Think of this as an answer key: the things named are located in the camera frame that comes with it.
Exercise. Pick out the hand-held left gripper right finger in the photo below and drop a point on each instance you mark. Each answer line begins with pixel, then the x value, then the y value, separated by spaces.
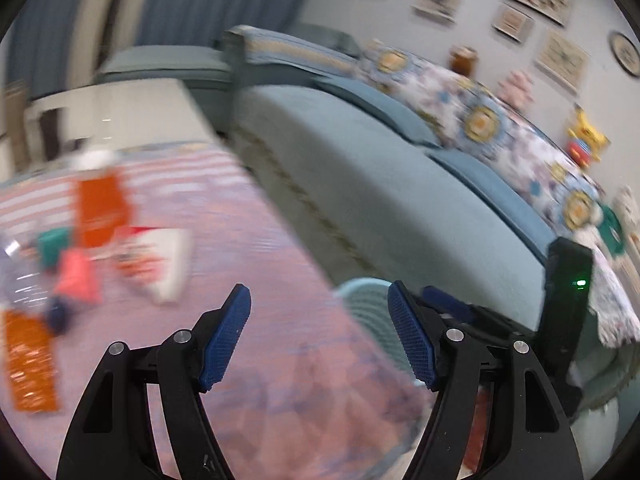
pixel 410 330

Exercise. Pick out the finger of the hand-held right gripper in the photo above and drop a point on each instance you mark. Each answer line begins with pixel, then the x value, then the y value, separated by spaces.
pixel 447 302

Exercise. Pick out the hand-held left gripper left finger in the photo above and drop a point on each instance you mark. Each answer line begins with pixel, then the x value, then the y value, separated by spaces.
pixel 227 330

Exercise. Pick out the light blue woven basket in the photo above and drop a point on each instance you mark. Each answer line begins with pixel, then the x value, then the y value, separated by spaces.
pixel 365 310

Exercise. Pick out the green cloth toy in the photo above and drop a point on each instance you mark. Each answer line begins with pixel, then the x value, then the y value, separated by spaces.
pixel 611 232

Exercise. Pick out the white and red snack packet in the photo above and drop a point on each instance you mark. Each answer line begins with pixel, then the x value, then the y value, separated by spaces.
pixel 160 260

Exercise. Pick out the blue seat cushion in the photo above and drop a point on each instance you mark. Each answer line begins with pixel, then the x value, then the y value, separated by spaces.
pixel 490 195
pixel 380 107

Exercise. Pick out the yellow toy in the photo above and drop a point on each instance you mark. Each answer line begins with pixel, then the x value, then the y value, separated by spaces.
pixel 587 135

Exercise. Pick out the pink packet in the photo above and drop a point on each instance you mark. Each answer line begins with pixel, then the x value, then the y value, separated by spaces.
pixel 77 277

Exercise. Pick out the dark blue small packet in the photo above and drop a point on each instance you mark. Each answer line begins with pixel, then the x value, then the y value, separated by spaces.
pixel 60 315

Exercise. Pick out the blue-grey sofa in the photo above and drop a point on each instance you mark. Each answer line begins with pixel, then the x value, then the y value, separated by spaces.
pixel 350 160

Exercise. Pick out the orange bottle with white cap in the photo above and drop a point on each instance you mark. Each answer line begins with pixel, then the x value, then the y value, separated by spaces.
pixel 100 205

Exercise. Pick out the teal packet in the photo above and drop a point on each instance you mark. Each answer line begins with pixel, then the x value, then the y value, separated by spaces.
pixel 54 247

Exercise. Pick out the orange wrapper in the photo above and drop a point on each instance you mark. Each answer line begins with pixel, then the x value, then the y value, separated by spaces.
pixel 30 360

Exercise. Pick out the pink plush toy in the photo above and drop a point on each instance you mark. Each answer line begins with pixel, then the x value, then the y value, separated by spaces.
pixel 516 90

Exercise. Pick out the clear plastic bottle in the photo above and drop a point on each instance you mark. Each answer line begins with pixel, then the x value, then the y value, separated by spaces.
pixel 25 280

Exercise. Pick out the orange jar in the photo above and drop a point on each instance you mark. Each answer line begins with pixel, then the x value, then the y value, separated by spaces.
pixel 462 62

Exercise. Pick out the white side table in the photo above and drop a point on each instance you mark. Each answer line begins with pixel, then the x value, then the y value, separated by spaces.
pixel 125 110

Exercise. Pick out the striped throw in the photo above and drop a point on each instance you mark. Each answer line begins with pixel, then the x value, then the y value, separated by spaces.
pixel 295 50

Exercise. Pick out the beige curtain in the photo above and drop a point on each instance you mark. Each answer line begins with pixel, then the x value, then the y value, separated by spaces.
pixel 107 10

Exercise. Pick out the round wall clock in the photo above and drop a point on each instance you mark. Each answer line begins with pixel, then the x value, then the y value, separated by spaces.
pixel 627 55

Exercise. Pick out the small framed wall picture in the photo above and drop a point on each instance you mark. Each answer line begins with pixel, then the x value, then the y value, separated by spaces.
pixel 512 22

